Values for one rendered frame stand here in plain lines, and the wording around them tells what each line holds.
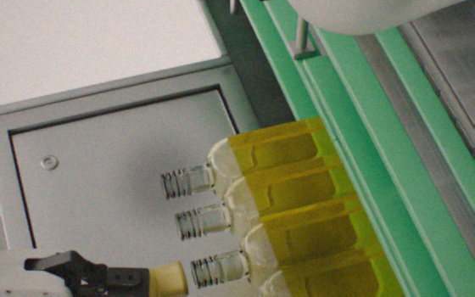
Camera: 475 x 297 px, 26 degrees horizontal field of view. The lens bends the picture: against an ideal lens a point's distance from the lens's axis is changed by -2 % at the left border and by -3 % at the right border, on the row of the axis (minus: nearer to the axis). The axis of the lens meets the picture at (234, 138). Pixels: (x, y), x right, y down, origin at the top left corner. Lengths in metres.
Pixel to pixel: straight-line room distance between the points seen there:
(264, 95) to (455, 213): 0.53
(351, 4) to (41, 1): 0.89
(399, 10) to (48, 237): 0.65
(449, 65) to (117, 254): 0.44
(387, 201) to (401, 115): 0.09
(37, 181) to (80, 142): 0.08
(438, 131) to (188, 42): 0.52
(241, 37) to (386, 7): 0.82
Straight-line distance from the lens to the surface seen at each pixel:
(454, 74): 1.01
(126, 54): 1.40
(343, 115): 1.08
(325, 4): 0.66
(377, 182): 1.03
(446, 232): 0.91
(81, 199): 1.25
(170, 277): 1.01
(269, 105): 1.38
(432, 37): 1.04
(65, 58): 1.40
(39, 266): 0.98
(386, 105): 0.99
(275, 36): 1.29
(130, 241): 1.21
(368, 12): 0.67
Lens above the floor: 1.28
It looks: 12 degrees down
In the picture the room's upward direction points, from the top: 103 degrees counter-clockwise
